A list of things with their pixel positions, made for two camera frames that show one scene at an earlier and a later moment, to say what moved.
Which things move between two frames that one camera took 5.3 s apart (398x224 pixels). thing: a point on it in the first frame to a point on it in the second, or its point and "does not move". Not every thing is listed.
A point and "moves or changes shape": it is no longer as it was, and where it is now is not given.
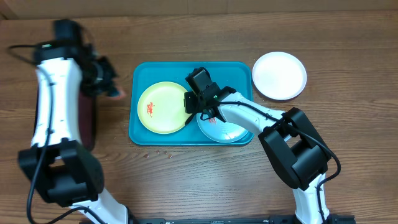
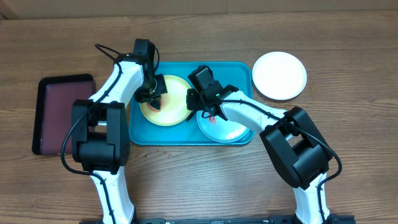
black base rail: x=249 y=219 does not move
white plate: x=279 y=75 does not move
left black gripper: x=106 y=83 to x=140 y=98
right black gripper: x=190 y=102 does not move
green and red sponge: x=117 y=94 moves or changes shape
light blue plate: x=219 y=130 does not move
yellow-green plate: x=161 y=107 moves or changes shape
